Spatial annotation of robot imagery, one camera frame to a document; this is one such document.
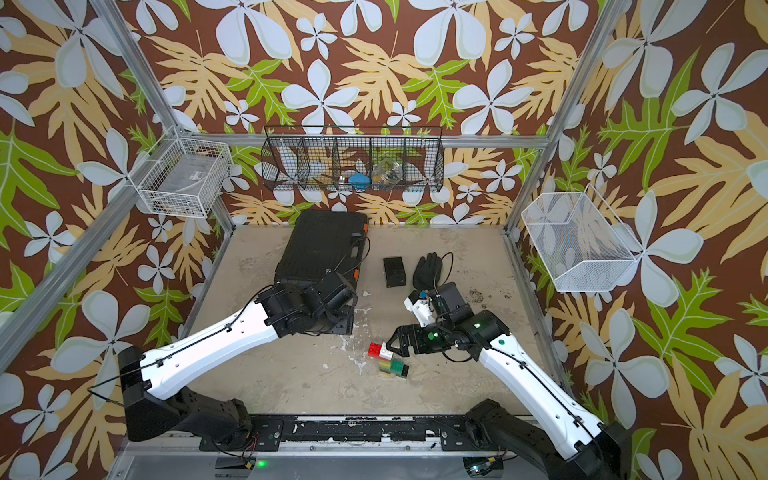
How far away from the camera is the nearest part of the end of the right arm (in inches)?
20.4

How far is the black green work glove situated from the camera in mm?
1034

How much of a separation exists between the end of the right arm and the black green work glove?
362mm
